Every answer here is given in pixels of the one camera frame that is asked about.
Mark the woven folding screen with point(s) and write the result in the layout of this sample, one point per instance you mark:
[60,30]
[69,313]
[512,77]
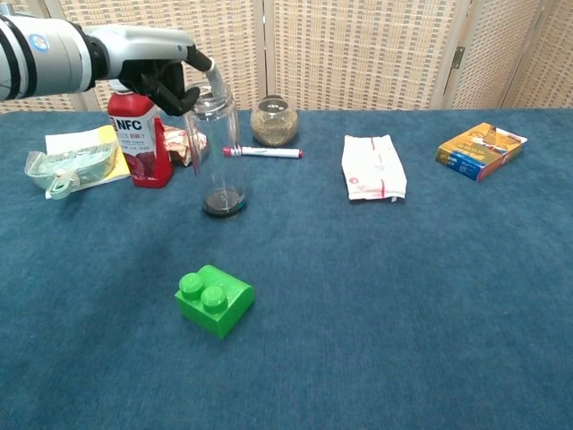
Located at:
[358,54]

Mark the red beige snack packet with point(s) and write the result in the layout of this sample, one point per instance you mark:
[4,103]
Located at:
[174,144]

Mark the red white marker pen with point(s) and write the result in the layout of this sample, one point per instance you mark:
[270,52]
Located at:
[268,152]

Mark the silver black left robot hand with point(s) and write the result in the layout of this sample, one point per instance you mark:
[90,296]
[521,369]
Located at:
[143,49]

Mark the green dustpan in plastic bag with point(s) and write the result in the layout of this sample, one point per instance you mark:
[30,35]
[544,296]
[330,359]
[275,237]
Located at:
[71,166]

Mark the round glass jar with seeds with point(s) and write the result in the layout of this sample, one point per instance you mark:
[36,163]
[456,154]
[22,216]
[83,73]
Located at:
[274,127]

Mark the white red tissue pack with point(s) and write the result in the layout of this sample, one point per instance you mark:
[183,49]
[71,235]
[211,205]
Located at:
[373,168]

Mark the yellow white paper pad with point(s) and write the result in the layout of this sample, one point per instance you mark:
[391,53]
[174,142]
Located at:
[76,138]

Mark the tall clear plastic jar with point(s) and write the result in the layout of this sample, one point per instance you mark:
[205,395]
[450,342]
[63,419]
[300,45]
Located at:
[220,202]

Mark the blue table cloth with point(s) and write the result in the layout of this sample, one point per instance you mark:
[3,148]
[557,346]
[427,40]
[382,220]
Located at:
[358,291]

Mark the green toy building brick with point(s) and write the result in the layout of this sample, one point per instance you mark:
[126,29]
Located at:
[217,309]

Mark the red NFC juice bottle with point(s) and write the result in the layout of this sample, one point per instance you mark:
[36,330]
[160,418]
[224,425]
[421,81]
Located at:
[139,152]

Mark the orange blue carton box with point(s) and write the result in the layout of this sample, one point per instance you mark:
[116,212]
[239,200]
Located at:
[474,154]

